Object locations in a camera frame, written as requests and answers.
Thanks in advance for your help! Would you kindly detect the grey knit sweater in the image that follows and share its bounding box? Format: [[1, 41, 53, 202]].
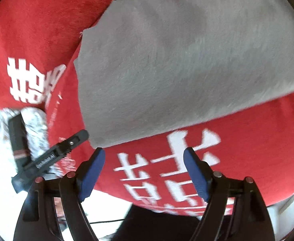
[[74, 0, 294, 147]]

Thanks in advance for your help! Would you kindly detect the black cable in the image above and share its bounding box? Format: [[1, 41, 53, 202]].
[[89, 218, 126, 225]]

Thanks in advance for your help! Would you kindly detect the person's dark trousers leg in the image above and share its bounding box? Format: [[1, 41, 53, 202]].
[[111, 205, 200, 241]]

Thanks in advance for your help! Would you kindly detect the red printed pillow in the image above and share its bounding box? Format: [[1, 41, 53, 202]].
[[0, 0, 112, 108]]

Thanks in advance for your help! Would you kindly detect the red printed bed blanket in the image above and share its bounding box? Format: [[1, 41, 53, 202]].
[[46, 52, 294, 215]]

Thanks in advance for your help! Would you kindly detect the white floral crumpled quilt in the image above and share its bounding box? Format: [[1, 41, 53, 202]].
[[0, 106, 65, 179]]

